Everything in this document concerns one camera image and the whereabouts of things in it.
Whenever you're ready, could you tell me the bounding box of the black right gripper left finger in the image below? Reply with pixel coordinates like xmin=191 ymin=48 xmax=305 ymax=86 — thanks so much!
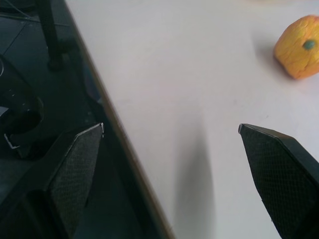
xmin=0 ymin=122 xmax=104 ymax=239

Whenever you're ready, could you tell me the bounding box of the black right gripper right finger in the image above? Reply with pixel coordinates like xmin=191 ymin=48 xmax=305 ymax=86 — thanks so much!
xmin=238 ymin=123 xmax=319 ymax=239

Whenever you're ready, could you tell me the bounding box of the orange toy pumpkin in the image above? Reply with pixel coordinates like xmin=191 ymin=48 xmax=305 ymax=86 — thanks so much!
xmin=273 ymin=14 xmax=319 ymax=80

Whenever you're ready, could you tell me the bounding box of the black robot foot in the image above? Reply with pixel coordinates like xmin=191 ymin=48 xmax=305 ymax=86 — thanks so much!
xmin=0 ymin=77 xmax=45 ymax=160

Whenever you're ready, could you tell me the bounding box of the black table leg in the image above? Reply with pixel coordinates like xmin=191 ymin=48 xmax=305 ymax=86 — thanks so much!
xmin=34 ymin=0 xmax=71 ymax=70

